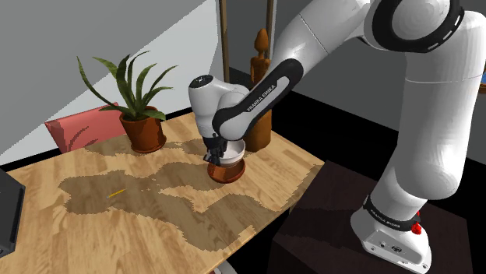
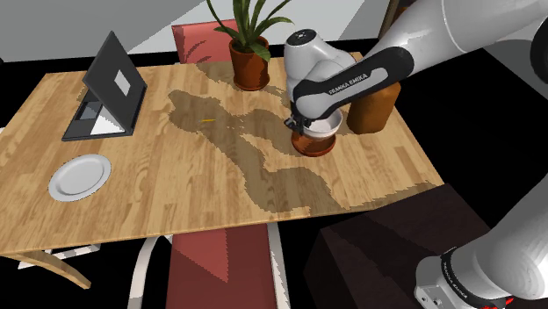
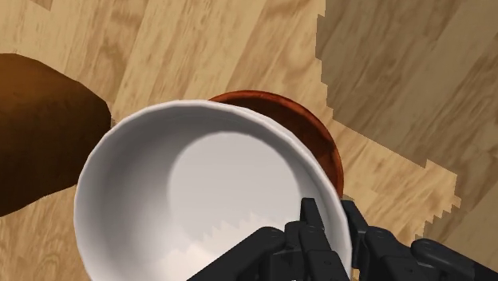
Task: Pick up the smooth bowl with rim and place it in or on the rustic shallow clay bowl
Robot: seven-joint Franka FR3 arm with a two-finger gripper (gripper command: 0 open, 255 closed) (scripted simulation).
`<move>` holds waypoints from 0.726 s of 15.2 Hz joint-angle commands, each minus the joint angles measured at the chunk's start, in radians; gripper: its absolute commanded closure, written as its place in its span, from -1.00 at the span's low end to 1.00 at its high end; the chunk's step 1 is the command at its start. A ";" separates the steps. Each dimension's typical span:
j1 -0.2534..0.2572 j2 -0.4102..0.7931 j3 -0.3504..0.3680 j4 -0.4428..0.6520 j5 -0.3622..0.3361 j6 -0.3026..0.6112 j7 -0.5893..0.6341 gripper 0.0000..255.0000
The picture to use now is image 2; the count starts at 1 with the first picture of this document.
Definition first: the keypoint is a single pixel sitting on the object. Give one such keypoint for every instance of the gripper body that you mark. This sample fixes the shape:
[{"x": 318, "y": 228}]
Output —
[{"x": 298, "y": 124}]

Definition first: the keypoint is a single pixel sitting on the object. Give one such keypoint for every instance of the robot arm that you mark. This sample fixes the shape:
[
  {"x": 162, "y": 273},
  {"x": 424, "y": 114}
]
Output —
[{"x": 428, "y": 34}]

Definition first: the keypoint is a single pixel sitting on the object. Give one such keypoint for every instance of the brown bowl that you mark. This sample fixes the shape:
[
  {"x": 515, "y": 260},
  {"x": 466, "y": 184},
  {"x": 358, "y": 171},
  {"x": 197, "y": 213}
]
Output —
[{"x": 312, "y": 147}]

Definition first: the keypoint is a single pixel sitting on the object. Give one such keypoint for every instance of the brown rounded jar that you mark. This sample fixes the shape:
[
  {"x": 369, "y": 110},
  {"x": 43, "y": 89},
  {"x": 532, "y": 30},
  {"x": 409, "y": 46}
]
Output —
[{"x": 368, "y": 113}]

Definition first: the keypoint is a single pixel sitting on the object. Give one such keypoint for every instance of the green plant in brown pot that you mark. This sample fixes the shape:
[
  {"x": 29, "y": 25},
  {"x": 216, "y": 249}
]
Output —
[{"x": 249, "y": 64}]

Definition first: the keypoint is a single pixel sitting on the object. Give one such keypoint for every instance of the thin yellow stick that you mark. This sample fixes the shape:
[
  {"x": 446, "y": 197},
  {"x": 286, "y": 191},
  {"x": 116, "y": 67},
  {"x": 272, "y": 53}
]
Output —
[{"x": 208, "y": 120}]

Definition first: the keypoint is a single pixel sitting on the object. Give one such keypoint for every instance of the red chair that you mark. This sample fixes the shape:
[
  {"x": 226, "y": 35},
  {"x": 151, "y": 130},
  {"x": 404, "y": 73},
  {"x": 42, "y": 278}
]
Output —
[
  {"x": 222, "y": 274},
  {"x": 201, "y": 43}
]

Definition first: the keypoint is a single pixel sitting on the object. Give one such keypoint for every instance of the wooden table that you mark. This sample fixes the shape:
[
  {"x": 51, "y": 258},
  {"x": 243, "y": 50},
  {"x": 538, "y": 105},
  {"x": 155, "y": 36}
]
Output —
[{"x": 180, "y": 184}]

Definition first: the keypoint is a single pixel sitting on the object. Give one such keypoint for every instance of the dark grey open laptop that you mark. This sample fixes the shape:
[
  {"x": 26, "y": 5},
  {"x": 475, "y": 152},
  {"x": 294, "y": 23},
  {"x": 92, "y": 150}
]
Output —
[{"x": 112, "y": 81}]

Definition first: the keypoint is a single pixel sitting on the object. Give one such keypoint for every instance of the grey round plate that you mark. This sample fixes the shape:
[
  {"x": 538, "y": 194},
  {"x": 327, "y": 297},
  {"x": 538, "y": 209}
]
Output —
[{"x": 79, "y": 177}]

